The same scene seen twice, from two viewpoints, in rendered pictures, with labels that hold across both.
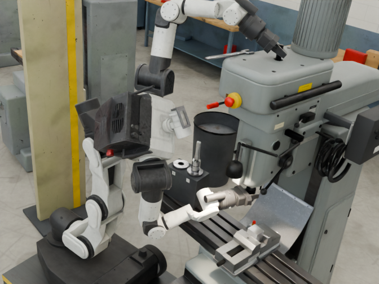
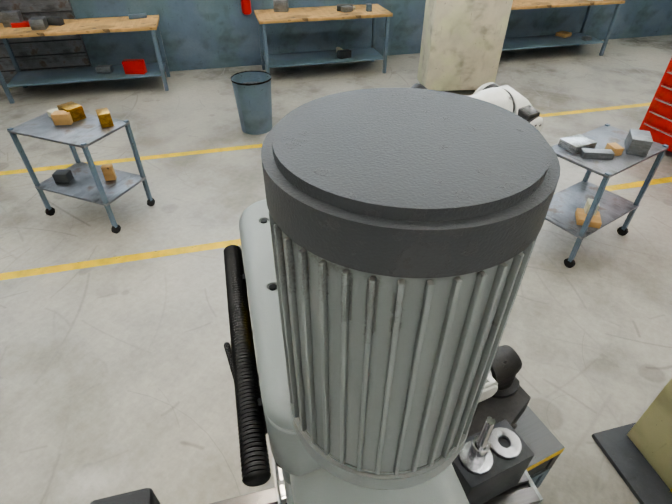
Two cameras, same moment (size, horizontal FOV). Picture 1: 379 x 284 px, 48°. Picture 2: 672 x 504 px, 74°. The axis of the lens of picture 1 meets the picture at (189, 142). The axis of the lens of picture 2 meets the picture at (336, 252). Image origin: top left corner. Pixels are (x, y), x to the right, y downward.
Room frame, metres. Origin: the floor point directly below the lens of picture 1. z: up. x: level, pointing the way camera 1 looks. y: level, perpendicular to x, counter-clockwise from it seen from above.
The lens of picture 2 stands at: (1.94, -0.76, 2.34)
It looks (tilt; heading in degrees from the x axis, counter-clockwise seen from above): 39 degrees down; 121
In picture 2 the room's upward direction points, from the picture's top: straight up
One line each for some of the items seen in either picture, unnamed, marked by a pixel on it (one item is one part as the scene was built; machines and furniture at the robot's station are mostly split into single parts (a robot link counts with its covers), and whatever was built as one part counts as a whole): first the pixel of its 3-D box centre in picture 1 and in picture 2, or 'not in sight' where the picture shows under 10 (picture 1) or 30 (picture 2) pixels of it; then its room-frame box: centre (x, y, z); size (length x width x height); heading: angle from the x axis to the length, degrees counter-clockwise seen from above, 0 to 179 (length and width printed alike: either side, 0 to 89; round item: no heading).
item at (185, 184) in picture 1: (186, 182); (483, 465); (1.99, -0.01, 1.03); 0.22 x 0.12 x 0.20; 56
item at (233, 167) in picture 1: (234, 167); not in sight; (1.49, -0.20, 1.46); 0.07 x 0.07 x 0.06
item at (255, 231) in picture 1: (255, 234); not in sight; (1.61, -0.37, 1.03); 0.06 x 0.05 x 0.06; 45
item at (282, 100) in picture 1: (307, 93); (244, 337); (1.58, -0.44, 1.79); 0.45 x 0.04 x 0.04; 135
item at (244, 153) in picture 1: (242, 161); not in sight; (1.58, -0.24, 1.45); 0.04 x 0.04 x 0.21; 45
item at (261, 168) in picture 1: (260, 149); not in sight; (1.66, -0.32, 1.47); 0.21 x 0.19 x 0.32; 45
